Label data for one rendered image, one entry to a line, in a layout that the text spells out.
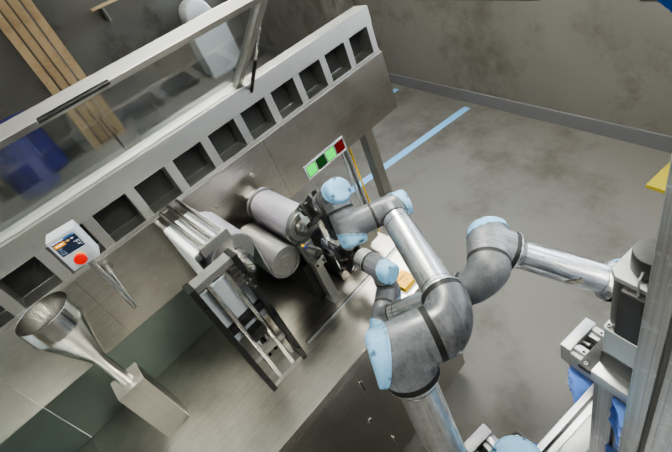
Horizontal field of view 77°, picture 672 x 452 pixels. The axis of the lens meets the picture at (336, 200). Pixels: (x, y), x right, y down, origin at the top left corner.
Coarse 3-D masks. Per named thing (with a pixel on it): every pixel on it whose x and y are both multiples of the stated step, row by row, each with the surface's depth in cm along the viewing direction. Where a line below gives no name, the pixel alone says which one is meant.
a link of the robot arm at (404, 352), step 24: (408, 312) 86; (384, 336) 82; (408, 336) 80; (432, 336) 80; (384, 360) 80; (408, 360) 80; (432, 360) 80; (384, 384) 81; (408, 384) 81; (432, 384) 82; (408, 408) 86; (432, 408) 84; (432, 432) 86; (456, 432) 89
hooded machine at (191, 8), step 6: (186, 0) 701; (192, 0) 686; (198, 0) 690; (180, 6) 710; (186, 6) 685; (192, 6) 688; (198, 6) 692; (204, 6) 697; (180, 12) 710; (186, 12) 687; (192, 12) 691; (198, 12) 696; (204, 12) 701; (180, 18) 725; (186, 18) 693; (192, 18) 694
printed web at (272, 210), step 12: (264, 192) 160; (252, 204) 159; (264, 204) 154; (276, 204) 151; (288, 204) 149; (216, 216) 145; (264, 216) 154; (276, 216) 148; (288, 216) 144; (228, 228) 134; (264, 228) 163; (276, 228) 150; (252, 240) 136; (288, 240) 150; (204, 264) 140; (264, 264) 143; (276, 276) 147; (264, 336) 154
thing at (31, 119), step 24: (240, 0) 105; (264, 0) 111; (192, 24) 99; (216, 24) 103; (144, 48) 94; (168, 48) 96; (96, 72) 89; (120, 72) 91; (240, 72) 145; (72, 96) 86; (24, 120) 82; (48, 120) 86; (0, 144) 81; (144, 144) 139; (72, 192) 129; (0, 240) 120
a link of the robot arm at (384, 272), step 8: (368, 256) 139; (376, 256) 139; (368, 264) 138; (376, 264) 136; (384, 264) 134; (392, 264) 134; (368, 272) 138; (376, 272) 135; (384, 272) 133; (392, 272) 134; (376, 280) 138; (384, 280) 134; (392, 280) 135
